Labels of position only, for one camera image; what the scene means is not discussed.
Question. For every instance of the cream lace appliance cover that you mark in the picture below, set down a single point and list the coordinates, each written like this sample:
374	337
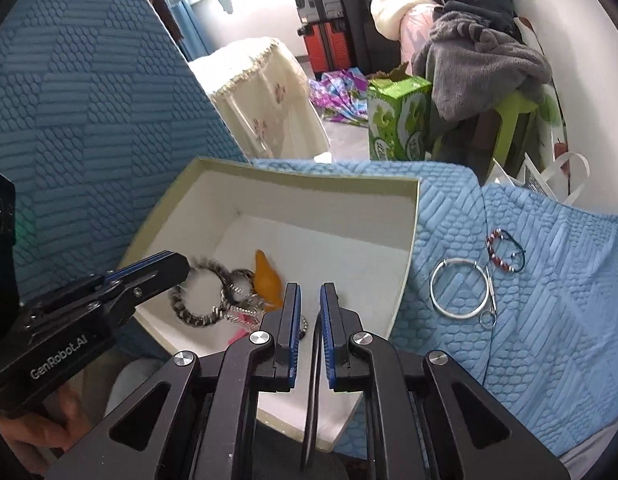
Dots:
259	105

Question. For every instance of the silver bangle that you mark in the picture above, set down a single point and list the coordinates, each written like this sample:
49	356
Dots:
433	290

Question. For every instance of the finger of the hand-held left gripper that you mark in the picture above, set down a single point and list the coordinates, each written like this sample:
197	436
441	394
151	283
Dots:
154	277

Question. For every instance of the blue textured covered chair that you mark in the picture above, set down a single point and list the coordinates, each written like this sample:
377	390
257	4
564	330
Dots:
554	310
89	110

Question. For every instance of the grey fleece garment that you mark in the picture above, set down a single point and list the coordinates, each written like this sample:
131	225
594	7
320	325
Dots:
484	65

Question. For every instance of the cream padded coat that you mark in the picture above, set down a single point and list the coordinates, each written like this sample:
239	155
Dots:
396	0

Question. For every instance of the floral printed board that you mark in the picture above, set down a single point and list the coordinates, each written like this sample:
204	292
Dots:
556	110

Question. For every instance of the black hair stick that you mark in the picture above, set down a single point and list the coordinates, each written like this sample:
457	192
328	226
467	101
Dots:
311	400

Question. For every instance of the white carrier bag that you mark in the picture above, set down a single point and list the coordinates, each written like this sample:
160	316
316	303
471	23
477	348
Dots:
539	182

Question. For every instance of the person's left hand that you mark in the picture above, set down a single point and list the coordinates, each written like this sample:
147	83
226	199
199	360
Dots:
49	425

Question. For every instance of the blue curtain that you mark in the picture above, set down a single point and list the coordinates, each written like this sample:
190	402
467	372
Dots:
186	30

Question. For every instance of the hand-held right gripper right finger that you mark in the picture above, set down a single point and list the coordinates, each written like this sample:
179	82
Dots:
328	310

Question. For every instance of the orange gourd pendant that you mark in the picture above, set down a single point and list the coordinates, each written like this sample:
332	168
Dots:
268	280

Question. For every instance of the pink cloth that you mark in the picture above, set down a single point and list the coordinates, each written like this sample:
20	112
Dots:
414	30

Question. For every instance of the pink hair clip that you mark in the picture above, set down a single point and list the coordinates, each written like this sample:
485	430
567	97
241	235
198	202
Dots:
246	318

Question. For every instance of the green printed carton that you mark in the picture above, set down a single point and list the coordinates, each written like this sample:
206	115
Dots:
394	120

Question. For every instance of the green plastic stool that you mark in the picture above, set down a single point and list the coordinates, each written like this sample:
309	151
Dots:
509	130

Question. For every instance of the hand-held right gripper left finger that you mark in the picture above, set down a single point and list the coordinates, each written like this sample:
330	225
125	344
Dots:
295	310

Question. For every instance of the pale green cardboard box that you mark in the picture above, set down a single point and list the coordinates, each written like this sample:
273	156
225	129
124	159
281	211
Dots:
314	200

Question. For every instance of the red suitcase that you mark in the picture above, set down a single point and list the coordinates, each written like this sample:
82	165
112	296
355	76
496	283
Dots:
329	50

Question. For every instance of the colourful purple cloth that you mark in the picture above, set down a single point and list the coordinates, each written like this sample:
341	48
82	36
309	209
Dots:
339	97

